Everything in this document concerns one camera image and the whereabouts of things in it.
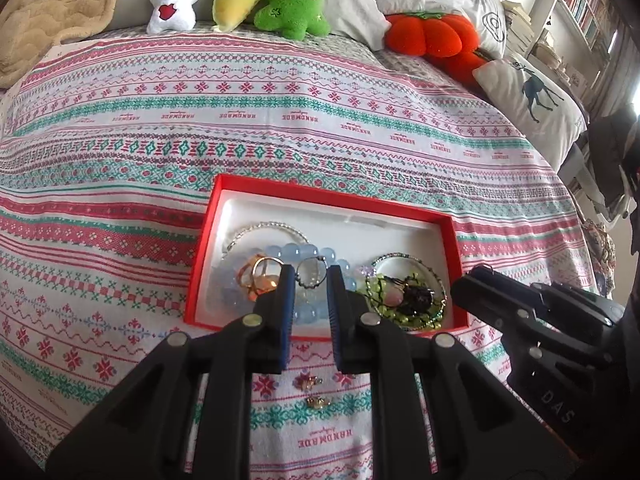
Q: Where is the dark seed bead bracelet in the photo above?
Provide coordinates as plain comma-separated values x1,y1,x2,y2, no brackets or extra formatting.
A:
370,251,449,331

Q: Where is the red gold earring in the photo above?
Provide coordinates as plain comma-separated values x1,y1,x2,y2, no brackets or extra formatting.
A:
293,374,323,391

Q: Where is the thin hoop ring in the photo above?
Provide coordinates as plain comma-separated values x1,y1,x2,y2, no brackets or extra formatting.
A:
295,254,330,290

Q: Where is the light blue bead bracelet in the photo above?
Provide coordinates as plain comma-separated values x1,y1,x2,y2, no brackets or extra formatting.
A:
209,242,359,326

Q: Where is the gold ring brooch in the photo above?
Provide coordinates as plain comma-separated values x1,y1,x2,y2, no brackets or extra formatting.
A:
235,252,283,302

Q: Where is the silver small bead bracelet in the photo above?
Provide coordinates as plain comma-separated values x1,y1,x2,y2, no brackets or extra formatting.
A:
221,220,312,261

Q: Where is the red jewelry box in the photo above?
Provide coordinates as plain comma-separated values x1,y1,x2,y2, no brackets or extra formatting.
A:
184,174,462,340

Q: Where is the deer print pillow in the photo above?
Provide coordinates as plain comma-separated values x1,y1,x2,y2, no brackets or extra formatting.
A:
473,53,587,171

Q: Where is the red pumpkin plush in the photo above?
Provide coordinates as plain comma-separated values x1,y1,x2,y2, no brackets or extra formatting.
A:
384,12,487,90

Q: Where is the bookshelf with books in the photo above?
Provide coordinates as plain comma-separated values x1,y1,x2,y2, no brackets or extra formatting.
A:
506,0,618,101

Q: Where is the patterned knit bedspread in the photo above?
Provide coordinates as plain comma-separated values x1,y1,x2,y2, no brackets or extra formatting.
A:
1,28,594,466

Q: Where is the green tree plush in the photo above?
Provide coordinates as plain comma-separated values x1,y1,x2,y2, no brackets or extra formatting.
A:
254,0,331,40

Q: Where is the beige fleece blanket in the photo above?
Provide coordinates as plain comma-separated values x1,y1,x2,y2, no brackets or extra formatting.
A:
1,0,117,90

